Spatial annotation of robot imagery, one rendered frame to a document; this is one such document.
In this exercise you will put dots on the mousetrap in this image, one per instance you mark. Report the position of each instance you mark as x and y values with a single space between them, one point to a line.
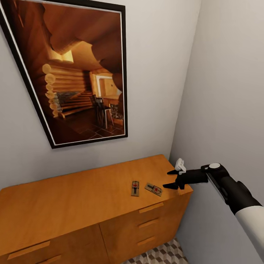
154 189
135 189

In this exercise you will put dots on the picture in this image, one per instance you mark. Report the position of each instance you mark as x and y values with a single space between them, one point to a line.
72 58

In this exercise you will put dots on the cabinet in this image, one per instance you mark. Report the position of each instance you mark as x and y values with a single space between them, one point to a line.
90 217

